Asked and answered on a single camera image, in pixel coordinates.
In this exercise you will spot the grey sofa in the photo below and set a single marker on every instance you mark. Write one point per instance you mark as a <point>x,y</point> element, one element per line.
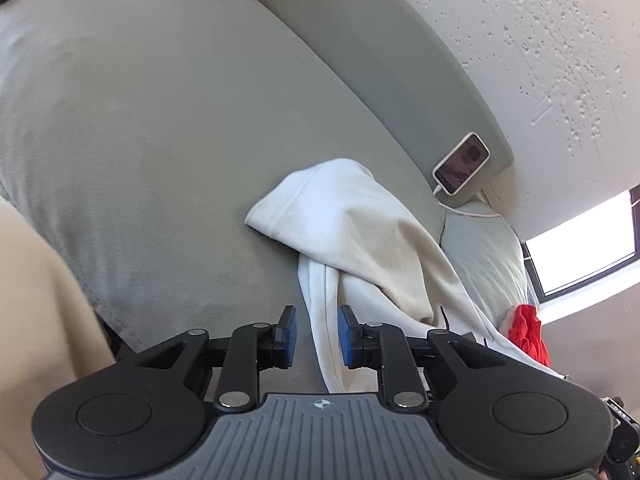
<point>175,110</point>

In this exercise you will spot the window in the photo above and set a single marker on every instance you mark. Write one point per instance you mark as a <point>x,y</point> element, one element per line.
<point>582,245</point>

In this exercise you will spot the white garment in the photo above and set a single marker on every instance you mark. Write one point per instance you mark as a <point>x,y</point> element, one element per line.
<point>360,225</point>

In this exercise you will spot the red cloth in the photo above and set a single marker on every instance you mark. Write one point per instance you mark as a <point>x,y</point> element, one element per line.
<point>529,332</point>

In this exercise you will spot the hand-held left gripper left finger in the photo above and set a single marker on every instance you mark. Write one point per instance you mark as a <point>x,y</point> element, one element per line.
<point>289,336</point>

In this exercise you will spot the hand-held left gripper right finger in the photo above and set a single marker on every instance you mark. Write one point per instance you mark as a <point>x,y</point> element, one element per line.
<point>345,338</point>

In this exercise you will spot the white smartphone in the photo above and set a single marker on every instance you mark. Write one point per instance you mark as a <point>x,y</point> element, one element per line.
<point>461,164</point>

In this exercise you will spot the beige cloth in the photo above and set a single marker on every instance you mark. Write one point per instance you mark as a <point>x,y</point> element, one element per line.
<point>35,320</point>

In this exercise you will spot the light grey sofa cushion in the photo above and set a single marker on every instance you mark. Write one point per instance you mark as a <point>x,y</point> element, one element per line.
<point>482,250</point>

